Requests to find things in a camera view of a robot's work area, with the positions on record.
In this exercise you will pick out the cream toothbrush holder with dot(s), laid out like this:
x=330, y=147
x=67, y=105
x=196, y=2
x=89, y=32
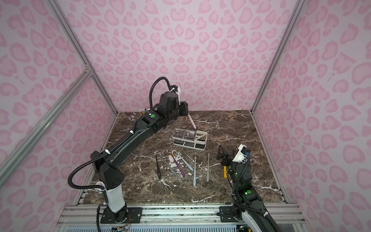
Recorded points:
x=192, y=139

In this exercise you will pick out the light blue angled toothbrush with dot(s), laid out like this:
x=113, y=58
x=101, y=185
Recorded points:
x=183, y=160

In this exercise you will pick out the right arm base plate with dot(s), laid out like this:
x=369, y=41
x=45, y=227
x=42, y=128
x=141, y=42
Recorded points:
x=229, y=213

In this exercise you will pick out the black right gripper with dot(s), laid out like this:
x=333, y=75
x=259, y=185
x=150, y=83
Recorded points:
x=228, y=159

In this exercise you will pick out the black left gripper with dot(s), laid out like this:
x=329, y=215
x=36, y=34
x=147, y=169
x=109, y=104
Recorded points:
x=183, y=108

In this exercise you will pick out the yellow toothbrush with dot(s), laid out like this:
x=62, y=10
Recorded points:
x=225, y=172

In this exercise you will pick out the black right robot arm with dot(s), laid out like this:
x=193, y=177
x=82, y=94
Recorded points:
x=248, y=206

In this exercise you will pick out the aluminium front rail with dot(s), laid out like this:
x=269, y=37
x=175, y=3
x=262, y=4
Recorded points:
x=177, y=218

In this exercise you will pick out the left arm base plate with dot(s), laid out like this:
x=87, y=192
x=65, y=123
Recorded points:
x=125, y=215

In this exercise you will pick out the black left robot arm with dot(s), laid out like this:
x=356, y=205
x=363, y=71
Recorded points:
x=107, y=163

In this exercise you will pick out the bundle of coloured pencils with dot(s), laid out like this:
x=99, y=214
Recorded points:
x=137, y=115

